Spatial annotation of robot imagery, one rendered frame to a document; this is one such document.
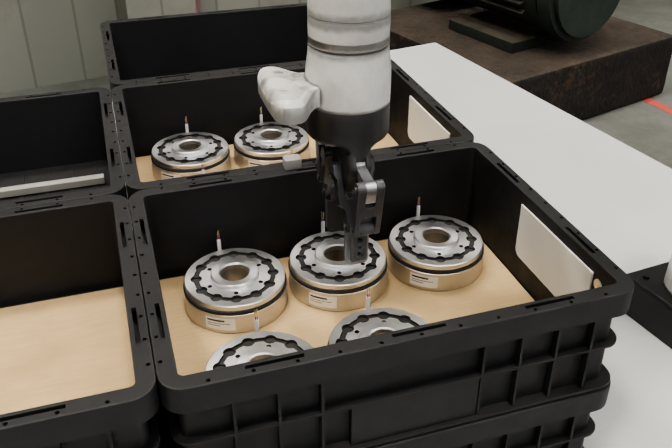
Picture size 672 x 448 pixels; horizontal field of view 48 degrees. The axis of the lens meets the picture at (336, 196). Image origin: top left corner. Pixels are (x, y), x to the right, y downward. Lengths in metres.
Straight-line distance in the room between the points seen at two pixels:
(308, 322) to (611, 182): 0.72
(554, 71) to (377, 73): 2.44
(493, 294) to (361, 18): 0.34
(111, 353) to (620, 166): 0.94
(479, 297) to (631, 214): 0.50
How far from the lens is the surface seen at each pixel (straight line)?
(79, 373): 0.75
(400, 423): 0.66
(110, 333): 0.78
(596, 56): 3.25
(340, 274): 0.77
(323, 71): 0.64
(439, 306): 0.79
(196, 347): 0.75
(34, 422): 0.57
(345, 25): 0.62
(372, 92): 0.64
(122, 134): 0.93
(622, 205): 1.28
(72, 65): 3.75
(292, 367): 0.57
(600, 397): 0.75
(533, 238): 0.79
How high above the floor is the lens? 1.32
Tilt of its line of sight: 30 degrees down
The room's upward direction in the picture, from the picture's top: straight up
